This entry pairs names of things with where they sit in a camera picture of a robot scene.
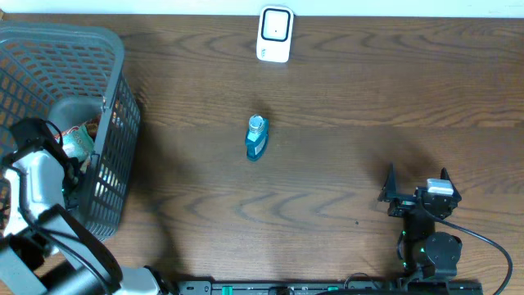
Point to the light blue wet wipes pack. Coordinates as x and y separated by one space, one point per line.
78 145

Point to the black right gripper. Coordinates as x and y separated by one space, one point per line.
389 192

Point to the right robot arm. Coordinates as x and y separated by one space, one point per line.
427 254

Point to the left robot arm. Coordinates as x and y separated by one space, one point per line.
45 250

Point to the red chocolate bar wrapper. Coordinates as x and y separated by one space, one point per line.
89 126

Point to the grey plastic mesh basket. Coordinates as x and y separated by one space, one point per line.
70 75

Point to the teal mouthwash bottle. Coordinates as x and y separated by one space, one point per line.
257 137

